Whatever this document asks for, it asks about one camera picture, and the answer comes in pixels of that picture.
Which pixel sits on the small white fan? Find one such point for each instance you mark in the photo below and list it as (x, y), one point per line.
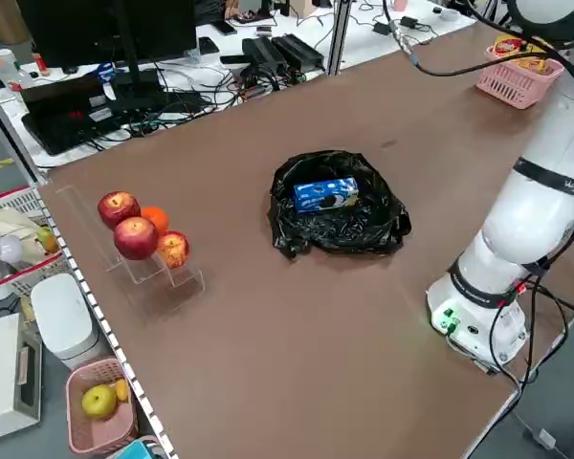
(7, 248)

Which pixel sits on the black power adapter box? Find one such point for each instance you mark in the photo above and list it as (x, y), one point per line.
(263, 52)
(299, 50)

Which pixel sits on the beige cloth bag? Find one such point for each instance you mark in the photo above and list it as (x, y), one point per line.
(9, 225)

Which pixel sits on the white square appliance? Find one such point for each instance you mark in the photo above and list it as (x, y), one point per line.
(0, 373)

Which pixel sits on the aluminium frame post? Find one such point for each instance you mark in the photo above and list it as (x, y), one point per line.
(337, 38)
(9, 138)

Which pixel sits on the teal plastic box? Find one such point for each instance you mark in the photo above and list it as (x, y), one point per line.
(136, 452)

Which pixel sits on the person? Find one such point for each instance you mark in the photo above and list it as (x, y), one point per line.
(215, 6)

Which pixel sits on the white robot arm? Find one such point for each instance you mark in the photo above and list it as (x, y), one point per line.
(531, 225)

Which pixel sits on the blue Oreo biscuit box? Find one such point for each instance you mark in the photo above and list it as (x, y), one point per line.
(325, 195)

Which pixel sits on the black computer monitor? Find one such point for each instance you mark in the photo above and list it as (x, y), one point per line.
(76, 33)

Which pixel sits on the blue white carton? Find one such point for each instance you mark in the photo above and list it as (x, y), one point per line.
(106, 72)

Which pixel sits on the pink plastic basket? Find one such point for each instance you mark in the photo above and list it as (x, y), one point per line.
(512, 91)

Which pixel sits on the small black charger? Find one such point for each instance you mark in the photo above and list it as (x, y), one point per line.
(381, 28)

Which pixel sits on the pink cup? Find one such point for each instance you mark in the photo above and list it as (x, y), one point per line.
(400, 5)

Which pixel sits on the white basket with red rim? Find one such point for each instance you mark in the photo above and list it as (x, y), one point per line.
(24, 198)

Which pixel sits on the green yellow fruit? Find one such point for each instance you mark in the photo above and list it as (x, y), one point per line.
(49, 241)

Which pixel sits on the black plastic bag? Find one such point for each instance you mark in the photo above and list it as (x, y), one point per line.
(344, 234)

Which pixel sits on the dull pink mesh basket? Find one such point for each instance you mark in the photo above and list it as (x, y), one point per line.
(100, 437)

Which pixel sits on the white rounded bin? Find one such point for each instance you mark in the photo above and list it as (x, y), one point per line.
(62, 315)

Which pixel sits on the brown cardboard box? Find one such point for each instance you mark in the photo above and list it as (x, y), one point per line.
(303, 7)

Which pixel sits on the clear plastic bottle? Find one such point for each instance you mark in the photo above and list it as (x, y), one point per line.
(7, 67)

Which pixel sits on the black monitor stand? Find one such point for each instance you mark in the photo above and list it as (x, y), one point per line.
(139, 91)

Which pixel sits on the black laptop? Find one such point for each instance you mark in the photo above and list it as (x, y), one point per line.
(62, 124)

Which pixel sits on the yellow pear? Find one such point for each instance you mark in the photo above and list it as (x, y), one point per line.
(99, 401)

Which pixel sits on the clear acrylic stepped fruit stand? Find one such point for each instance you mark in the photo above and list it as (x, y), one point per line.
(186, 282)

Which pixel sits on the red yellow streaked apple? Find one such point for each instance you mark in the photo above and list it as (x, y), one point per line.
(174, 251)

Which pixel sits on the small orange yellow fruit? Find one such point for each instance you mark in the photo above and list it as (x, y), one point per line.
(121, 389)

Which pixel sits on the aluminium table edge rail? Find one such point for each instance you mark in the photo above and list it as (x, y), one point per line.
(100, 325)

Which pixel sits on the yellow Nabati wafer box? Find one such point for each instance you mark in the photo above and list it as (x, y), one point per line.
(507, 46)

